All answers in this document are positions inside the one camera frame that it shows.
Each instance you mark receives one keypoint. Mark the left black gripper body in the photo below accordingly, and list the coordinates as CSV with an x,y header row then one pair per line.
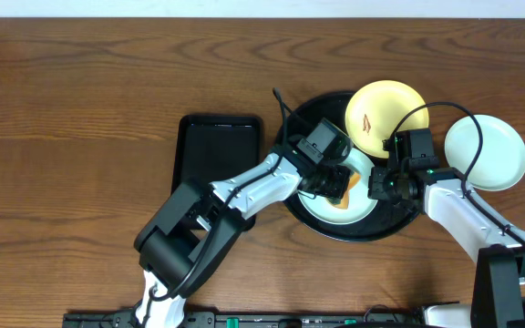
x,y
324,182

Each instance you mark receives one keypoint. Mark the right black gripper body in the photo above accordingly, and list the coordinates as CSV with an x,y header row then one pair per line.
x,y
387,185

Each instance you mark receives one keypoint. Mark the yellow green sponge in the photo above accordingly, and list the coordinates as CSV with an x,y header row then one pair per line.
x,y
343,203

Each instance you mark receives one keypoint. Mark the black round tray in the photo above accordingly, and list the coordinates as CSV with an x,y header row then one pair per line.
x,y
384,220

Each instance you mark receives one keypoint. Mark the yellow plate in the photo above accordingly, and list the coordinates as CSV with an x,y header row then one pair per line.
x,y
374,111

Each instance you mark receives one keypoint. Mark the mint plate with red stain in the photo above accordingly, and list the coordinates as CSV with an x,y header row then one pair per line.
x,y
501,163

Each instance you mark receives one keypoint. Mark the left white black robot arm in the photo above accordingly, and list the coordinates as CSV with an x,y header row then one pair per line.
x,y
189,236

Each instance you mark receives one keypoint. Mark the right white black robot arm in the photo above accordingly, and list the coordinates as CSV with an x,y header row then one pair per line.
x,y
496,246

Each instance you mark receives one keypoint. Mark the black rectangular tray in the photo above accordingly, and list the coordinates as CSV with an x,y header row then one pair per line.
x,y
216,147

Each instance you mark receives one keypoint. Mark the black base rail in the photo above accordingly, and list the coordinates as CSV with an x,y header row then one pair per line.
x,y
126,319

